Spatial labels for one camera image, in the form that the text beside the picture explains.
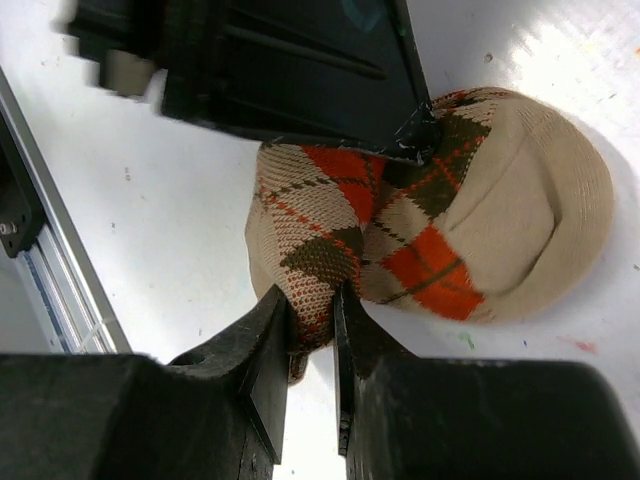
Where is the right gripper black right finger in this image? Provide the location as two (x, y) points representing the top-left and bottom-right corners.
(333, 287), (639, 479)

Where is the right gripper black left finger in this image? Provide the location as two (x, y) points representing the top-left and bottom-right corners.
(1, 288), (289, 479)

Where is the beige orange argyle sock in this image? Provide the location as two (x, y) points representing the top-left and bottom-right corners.
(245, 87), (615, 382)

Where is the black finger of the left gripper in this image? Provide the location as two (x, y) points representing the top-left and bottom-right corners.
(161, 1), (441, 165)

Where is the aluminium mounting rail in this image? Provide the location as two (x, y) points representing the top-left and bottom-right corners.
(1, 75), (132, 354)

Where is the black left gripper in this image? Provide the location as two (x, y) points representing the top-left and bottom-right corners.
(66, 0), (168, 98)

